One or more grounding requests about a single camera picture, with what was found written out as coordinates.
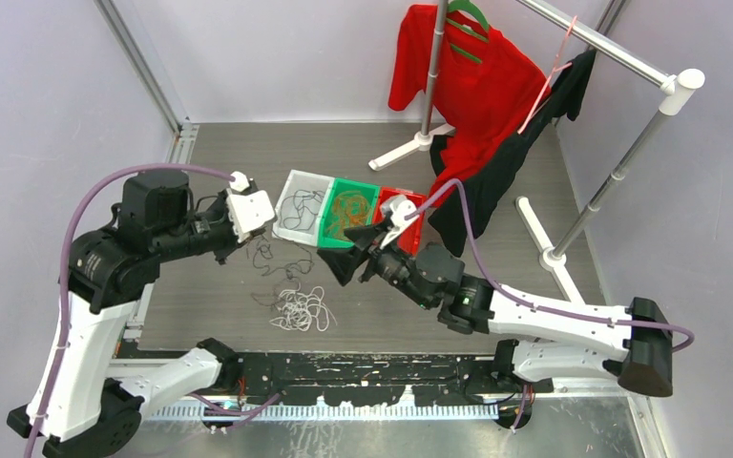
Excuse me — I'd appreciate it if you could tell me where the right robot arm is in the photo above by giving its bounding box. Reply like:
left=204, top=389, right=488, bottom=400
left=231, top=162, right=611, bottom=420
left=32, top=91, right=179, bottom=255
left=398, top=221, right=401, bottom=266
left=317, top=224, right=674, bottom=398

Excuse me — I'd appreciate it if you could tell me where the green clothes hanger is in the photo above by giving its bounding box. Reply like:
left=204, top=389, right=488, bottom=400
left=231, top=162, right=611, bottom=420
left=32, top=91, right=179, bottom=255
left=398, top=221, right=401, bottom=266
left=434, top=0, right=490, bottom=56

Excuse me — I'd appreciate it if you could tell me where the pink clothes hanger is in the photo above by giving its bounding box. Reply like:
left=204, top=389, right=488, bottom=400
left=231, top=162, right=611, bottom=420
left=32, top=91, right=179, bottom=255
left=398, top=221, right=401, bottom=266
left=516, top=15, right=578, bottom=135

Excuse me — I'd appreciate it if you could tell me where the black t-shirt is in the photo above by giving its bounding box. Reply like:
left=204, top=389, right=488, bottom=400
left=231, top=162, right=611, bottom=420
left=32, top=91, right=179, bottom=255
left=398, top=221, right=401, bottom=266
left=429, top=49, right=597, bottom=257

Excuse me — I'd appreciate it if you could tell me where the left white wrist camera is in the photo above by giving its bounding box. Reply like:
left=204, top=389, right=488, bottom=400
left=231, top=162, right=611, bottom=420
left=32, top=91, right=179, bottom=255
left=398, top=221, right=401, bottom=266
left=225, top=188, right=277, bottom=244

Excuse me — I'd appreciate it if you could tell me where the red t-shirt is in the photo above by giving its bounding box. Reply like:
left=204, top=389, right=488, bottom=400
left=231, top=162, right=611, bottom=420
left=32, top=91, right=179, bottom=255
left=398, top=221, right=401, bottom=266
left=387, top=4, right=546, bottom=181

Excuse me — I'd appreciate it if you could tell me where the green plastic bin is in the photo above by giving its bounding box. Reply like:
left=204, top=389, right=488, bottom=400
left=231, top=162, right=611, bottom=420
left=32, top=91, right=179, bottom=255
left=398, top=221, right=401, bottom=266
left=317, top=177, right=381, bottom=248

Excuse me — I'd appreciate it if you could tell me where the red plastic bin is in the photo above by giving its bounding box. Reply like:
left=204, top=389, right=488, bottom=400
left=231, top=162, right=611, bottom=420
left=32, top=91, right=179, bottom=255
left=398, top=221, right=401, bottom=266
left=372, top=187, right=426, bottom=255

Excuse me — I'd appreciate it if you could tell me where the metal clothes rack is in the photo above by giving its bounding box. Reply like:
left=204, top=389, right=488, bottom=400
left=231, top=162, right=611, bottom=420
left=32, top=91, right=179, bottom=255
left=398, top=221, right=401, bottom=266
left=367, top=0, right=706, bottom=304

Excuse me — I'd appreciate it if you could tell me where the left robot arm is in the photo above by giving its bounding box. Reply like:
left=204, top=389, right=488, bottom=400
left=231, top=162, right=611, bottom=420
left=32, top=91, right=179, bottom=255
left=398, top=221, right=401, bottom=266
left=7, top=163, right=276, bottom=457

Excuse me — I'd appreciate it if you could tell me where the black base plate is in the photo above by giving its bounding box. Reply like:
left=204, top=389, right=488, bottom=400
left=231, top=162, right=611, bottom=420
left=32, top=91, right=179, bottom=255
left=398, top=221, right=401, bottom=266
left=199, top=352, right=523, bottom=407

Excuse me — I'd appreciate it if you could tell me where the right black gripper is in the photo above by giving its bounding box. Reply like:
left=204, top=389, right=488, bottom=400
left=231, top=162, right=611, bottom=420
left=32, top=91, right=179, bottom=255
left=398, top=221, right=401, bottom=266
left=317, top=219, right=434, bottom=309

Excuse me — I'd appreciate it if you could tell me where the aluminium frame rail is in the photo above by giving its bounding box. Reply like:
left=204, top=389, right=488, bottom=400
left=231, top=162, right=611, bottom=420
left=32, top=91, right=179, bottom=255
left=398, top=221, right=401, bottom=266
left=80, top=353, right=656, bottom=424

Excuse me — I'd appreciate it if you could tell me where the orange cable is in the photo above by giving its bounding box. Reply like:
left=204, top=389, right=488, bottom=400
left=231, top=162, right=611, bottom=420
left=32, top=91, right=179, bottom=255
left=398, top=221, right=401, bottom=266
left=334, top=192, right=375, bottom=241
left=329, top=192, right=374, bottom=241

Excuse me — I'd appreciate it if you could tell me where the white plastic bin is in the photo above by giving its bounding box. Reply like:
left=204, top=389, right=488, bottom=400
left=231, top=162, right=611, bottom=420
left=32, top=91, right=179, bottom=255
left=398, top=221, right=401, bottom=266
left=272, top=170, right=334, bottom=246

